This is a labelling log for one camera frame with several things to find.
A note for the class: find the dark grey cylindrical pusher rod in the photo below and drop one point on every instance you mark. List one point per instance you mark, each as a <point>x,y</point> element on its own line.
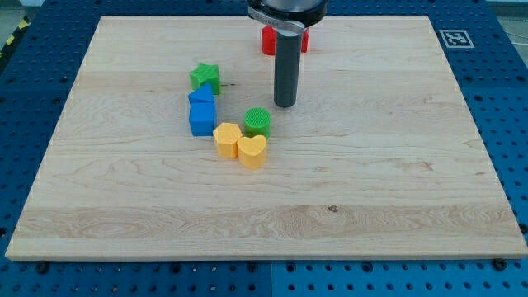
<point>286,74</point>

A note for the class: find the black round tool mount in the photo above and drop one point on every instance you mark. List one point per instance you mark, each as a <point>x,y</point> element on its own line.
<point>288,15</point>

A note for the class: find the red block right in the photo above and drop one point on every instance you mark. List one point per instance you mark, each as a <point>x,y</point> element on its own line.
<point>305,41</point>

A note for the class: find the red block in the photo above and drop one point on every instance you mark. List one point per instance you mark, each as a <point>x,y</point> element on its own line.
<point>305,41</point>
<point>268,40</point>

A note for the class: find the red block left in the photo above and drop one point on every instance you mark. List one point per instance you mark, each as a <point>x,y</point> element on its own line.
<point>268,40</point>

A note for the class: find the green cylinder block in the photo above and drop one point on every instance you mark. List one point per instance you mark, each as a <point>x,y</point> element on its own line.
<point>257,121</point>

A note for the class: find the green star block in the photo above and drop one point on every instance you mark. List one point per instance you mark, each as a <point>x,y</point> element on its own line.
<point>206,73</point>

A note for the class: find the blue triangle block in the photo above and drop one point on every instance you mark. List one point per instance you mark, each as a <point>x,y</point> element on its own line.
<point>203,94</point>

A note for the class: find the blue cube block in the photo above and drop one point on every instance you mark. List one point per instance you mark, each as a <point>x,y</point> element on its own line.
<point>202,118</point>

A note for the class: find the yellow hexagon block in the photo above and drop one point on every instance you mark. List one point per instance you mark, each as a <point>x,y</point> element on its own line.
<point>226,136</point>

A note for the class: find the yellow heart block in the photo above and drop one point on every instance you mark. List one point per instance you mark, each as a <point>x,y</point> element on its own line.
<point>252,151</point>

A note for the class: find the wooden board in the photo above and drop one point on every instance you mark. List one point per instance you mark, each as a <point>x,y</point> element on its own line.
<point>378,159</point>

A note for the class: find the white fiducial marker tag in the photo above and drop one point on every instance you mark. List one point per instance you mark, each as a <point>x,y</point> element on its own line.
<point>456,39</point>

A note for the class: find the yellow black hazard tape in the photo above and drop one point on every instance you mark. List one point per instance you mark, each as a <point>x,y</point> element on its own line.
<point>15,38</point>

